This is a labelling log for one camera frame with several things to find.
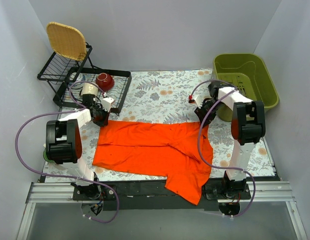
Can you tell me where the black mounting base plate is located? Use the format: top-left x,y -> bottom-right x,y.
71,178 -> 252,215

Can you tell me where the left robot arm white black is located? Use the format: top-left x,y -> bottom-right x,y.
44,93 -> 115,200

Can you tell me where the blue white patterned bowl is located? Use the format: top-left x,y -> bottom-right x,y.
69,72 -> 83,83

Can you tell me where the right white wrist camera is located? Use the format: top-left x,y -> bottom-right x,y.
188,95 -> 204,109

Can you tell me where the woven yellow rattan tray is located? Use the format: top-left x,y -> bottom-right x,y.
46,22 -> 87,61

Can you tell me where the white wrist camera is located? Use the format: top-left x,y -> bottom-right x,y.
188,95 -> 204,109
101,97 -> 115,113

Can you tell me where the black wire dish rack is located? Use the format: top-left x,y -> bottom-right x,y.
37,43 -> 132,115

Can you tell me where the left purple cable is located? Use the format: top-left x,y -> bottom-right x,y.
14,80 -> 120,224

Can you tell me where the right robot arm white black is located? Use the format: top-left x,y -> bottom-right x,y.
188,79 -> 266,199

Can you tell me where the olive green plastic tub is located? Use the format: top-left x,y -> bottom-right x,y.
212,53 -> 279,112

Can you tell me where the dark red bowl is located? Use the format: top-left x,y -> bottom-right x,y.
95,72 -> 115,92

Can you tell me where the cream ceramic mug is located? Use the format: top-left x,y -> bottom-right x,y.
80,82 -> 99,97

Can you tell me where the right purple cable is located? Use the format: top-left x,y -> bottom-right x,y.
189,80 -> 257,218

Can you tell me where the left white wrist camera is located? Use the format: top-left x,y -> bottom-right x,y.
101,97 -> 115,113

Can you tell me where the purple cable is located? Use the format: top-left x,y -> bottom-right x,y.
189,80 -> 257,218
14,80 -> 120,224

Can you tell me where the aluminium rail frame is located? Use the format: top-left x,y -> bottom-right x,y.
17,181 -> 307,240

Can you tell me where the orange t shirt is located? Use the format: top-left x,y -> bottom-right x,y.
92,121 -> 214,205

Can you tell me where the green cup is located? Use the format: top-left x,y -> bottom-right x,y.
43,150 -> 50,162

